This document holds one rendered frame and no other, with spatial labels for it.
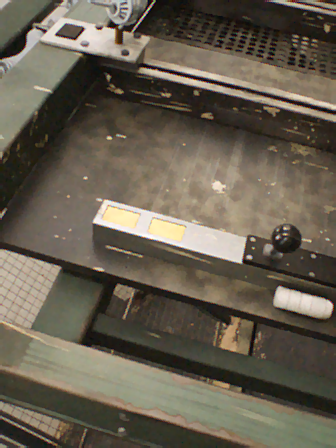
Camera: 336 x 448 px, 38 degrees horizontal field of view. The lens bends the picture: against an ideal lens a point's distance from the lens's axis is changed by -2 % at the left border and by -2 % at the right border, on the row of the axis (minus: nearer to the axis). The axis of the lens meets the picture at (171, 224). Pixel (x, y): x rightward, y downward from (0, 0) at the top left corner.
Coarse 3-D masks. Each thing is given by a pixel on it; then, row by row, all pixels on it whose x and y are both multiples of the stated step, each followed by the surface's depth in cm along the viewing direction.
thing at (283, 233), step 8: (288, 224) 59; (280, 232) 58; (288, 232) 58; (296, 232) 58; (272, 240) 59; (280, 240) 58; (288, 240) 57; (296, 240) 58; (264, 248) 69; (272, 248) 67; (280, 248) 58; (288, 248) 58; (296, 248) 58; (264, 256) 69; (272, 256) 68; (280, 256) 68
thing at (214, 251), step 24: (96, 216) 72; (144, 216) 73; (168, 216) 73; (96, 240) 74; (120, 240) 72; (144, 240) 71; (168, 240) 70; (192, 240) 71; (216, 240) 71; (240, 240) 72; (192, 264) 72; (216, 264) 70; (240, 264) 69; (288, 288) 70; (312, 288) 69
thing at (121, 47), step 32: (96, 32) 95; (128, 64) 93; (160, 64) 96; (128, 96) 98; (160, 96) 96; (192, 96) 94; (224, 96) 92; (256, 96) 92; (288, 96) 93; (256, 128) 95; (288, 128) 93; (320, 128) 91
